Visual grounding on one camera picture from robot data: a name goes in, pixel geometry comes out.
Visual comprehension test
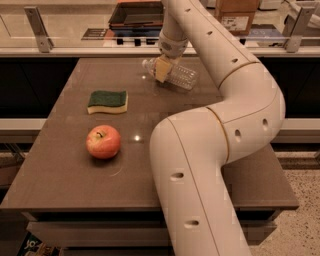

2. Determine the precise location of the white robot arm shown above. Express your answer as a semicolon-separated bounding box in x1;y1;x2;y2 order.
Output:
150;0;285;256

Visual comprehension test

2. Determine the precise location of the clear plastic water bottle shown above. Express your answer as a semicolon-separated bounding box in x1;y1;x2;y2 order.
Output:
142;58;198;91

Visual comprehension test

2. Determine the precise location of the green and yellow sponge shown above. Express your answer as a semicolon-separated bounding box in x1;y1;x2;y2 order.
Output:
87;90;128;114

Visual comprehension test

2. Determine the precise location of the dark open tray box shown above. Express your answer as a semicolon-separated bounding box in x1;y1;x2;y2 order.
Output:
109;1;163;27

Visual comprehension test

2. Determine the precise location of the metal railing post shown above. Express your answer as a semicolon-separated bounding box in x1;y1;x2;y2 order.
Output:
284;6;315;53
24;6;53;53

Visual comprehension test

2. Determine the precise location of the red apple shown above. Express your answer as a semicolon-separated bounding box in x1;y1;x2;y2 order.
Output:
86;125;121;159

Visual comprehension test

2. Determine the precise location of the right metal railing post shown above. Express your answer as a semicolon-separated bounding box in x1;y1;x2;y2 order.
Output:
284;6;315;53

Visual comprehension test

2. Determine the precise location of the left metal railing post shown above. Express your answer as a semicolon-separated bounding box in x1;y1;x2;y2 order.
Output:
24;6;53;53

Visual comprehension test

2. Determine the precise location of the printed package on floor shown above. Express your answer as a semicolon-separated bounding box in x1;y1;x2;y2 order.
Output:
17;232;61;256

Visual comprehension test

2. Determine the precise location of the brown cardboard box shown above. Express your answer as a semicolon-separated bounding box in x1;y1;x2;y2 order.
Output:
214;0;259;36

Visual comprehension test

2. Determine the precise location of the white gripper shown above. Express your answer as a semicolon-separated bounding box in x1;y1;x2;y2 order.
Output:
155;31;188;83

